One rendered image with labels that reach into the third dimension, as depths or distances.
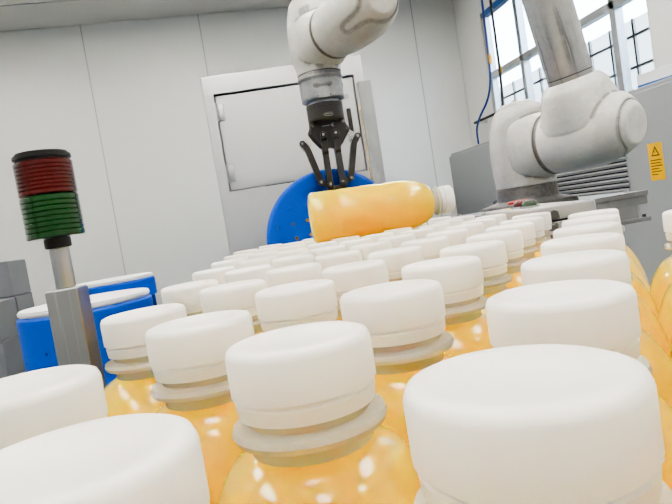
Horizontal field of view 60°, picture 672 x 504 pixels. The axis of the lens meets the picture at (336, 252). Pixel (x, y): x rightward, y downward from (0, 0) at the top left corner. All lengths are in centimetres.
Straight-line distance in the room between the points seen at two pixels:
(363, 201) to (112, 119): 567
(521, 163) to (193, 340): 136
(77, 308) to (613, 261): 61
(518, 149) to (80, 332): 112
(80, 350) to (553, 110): 110
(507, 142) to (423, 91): 524
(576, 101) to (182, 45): 542
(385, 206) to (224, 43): 576
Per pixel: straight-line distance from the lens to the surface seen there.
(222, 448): 20
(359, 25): 106
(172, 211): 620
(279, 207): 121
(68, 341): 75
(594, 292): 17
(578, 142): 141
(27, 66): 665
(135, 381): 28
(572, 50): 143
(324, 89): 118
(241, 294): 33
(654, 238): 265
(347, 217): 78
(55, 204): 73
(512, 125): 154
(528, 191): 154
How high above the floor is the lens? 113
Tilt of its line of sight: 3 degrees down
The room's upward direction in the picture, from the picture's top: 9 degrees counter-clockwise
